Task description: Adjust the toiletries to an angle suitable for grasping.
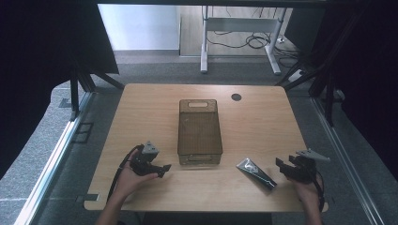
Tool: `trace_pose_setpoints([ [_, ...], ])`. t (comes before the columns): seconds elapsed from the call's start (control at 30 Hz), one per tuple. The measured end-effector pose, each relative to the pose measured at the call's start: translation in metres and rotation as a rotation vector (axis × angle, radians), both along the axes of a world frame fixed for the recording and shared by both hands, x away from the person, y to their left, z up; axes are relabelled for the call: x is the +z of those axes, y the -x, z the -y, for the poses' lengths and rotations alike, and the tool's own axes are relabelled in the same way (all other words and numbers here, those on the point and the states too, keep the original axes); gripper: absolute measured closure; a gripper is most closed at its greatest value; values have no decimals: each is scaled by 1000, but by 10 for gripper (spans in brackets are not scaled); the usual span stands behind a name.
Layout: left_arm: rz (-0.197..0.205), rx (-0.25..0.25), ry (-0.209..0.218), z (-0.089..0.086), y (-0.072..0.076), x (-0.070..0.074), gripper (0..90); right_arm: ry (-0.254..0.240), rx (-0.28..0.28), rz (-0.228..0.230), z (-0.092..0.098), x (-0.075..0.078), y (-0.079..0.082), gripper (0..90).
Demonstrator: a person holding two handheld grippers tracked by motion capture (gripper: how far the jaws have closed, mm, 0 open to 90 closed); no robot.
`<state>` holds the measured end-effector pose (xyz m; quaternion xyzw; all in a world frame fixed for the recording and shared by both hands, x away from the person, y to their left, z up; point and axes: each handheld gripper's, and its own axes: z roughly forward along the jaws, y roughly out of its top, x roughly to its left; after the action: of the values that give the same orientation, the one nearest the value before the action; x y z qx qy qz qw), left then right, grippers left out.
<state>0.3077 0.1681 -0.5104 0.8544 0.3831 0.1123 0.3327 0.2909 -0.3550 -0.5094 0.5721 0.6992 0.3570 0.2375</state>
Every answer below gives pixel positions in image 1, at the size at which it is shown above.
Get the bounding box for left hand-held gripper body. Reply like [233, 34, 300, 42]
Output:
[129, 140, 164, 176]

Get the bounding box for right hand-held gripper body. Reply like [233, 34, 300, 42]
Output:
[283, 148, 331, 185]

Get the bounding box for brown translucent plastic basket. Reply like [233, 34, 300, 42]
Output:
[176, 98, 224, 166]

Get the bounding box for person's right hand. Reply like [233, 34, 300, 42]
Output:
[288, 173, 324, 206]

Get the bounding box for person's left hand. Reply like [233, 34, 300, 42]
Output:
[113, 149, 160, 202]

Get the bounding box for black metal stand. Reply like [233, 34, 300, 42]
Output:
[69, 67, 126, 122]
[274, 6, 370, 128]

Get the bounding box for white power strip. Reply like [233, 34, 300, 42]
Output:
[287, 68, 306, 83]

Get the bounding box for black curtain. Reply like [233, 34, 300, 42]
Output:
[0, 0, 120, 181]
[308, 0, 398, 172]

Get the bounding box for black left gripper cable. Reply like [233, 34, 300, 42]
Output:
[106, 144, 145, 203]

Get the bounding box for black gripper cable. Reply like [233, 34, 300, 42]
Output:
[314, 170, 327, 214]
[106, 144, 145, 203]

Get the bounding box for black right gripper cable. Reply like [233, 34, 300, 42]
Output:
[314, 170, 327, 214]

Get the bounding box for aluminium floor rail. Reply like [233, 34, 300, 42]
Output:
[311, 97, 387, 225]
[12, 91, 96, 225]

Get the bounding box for black floor bracket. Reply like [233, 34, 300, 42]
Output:
[72, 121, 95, 144]
[58, 97, 73, 109]

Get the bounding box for black floor cables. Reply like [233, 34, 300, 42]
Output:
[206, 7, 302, 68]

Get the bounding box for white metal desk frame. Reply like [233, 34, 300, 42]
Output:
[199, 5, 288, 76]

